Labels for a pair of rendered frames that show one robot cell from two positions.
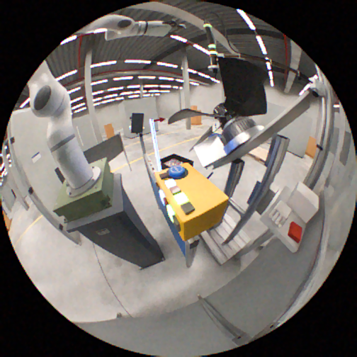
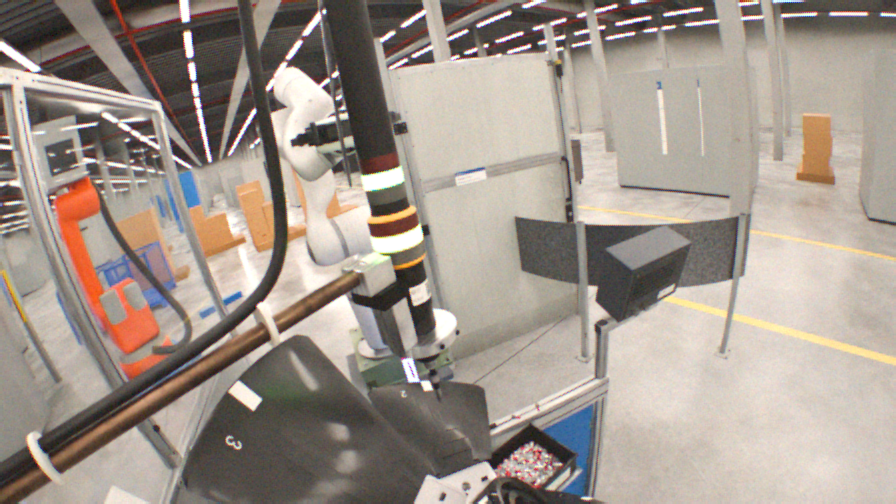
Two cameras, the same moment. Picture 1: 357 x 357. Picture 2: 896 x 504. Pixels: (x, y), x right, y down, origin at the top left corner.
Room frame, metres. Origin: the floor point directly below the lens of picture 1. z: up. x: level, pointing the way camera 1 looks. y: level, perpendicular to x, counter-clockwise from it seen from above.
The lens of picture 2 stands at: (0.66, -0.52, 1.64)
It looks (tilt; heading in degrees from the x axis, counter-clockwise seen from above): 20 degrees down; 98
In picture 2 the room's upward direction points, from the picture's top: 12 degrees counter-clockwise
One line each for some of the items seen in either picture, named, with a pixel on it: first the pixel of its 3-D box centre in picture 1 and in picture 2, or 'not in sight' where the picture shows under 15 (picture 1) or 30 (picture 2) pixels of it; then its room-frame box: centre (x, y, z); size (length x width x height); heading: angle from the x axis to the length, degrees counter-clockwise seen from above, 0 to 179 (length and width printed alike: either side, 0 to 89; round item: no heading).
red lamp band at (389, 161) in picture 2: not in sight; (379, 162); (0.58, -0.23, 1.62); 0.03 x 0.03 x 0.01
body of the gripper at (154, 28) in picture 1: (155, 27); (344, 130); (0.46, 0.04, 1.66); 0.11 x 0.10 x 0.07; 113
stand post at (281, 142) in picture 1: (247, 215); not in sight; (0.32, -0.49, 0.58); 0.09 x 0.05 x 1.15; 113
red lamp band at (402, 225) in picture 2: not in sight; (393, 221); (0.58, -0.23, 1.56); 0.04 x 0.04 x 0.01
